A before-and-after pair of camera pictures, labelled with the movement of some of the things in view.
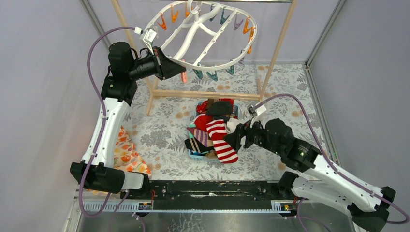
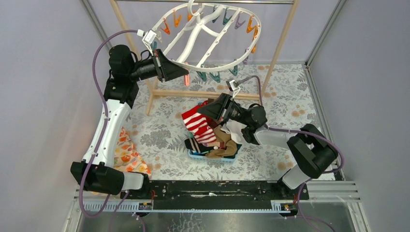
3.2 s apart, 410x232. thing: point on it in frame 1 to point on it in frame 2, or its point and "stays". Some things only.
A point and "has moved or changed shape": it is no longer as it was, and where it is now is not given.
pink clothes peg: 183,74 has moved or changed shape
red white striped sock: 224,148 to 197,123
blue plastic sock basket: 203,158 stays
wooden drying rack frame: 154,94 stays
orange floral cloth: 126,157 stays
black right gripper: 241,129 to 220,108
